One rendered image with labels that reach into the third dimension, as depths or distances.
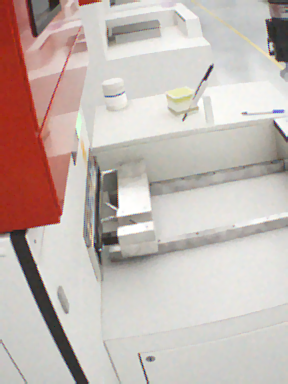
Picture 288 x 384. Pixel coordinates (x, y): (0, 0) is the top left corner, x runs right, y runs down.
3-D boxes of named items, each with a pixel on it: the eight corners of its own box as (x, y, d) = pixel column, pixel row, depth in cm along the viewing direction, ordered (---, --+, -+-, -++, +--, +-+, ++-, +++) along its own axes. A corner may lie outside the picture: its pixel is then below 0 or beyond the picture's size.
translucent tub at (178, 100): (178, 118, 152) (174, 97, 149) (167, 111, 159) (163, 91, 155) (200, 111, 154) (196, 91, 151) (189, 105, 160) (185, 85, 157)
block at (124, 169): (117, 178, 145) (115, 168, 143) (117, 172, 148) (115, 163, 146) (146, 172, 145) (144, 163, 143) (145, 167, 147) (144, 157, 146)
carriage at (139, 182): (123, 258, 117) (120, 248, 116) (119, 181, 149) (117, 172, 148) (158, 252, 117) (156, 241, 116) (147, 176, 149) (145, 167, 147)
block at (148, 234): (120, 246, 117) (117, 235, 115) (120, 237, 120) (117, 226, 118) (156, 239, 116) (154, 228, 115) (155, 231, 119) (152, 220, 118)
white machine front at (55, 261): (91, 410, 81) (10, 237, 62) (93, 194, 152) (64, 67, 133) (108, 409, 81) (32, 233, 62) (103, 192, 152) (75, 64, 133)
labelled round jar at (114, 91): (106, 112, 168) (101, 86, 163) (106, 105, 174) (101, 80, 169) (128, 108, 167) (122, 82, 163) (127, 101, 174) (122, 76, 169)
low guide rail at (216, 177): (110, 204, 146) (107, 194, 144) (110, 200, 147) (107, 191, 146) (282, 171, 144) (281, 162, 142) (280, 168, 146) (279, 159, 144)
